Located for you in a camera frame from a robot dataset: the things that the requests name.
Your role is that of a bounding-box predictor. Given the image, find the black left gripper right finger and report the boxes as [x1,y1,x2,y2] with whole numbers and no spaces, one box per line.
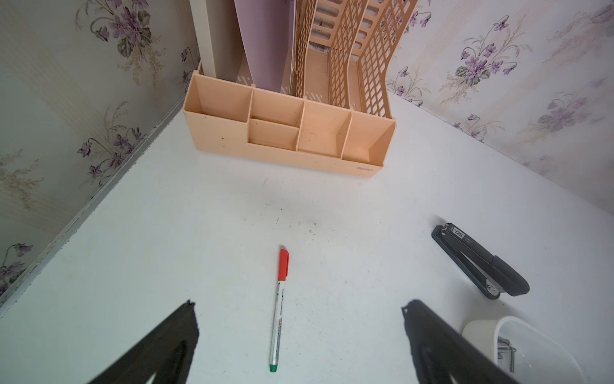
[401,299,516,383]

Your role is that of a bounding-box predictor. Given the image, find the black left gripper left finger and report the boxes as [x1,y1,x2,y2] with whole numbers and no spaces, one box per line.
[91,301,199,383]

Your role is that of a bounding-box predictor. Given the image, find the white plastic storage box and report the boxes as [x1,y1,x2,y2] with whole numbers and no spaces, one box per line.
[462,316,586,383]

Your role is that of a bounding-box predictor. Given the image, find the black stapler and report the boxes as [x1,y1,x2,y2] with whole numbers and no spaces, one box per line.
[432,222,530,300]

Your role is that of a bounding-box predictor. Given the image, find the red capped marker pen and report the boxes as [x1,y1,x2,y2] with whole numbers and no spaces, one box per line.
[269,246,289,373]

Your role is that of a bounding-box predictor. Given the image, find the peach plastic desk organizer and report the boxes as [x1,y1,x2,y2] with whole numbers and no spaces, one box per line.
[183,1,416,178]

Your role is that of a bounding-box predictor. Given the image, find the beige file folder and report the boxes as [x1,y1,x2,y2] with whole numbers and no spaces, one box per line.
[190,0,244,82]

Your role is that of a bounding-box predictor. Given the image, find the purple folder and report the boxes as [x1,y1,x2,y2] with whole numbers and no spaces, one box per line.
[234,0,296,92]

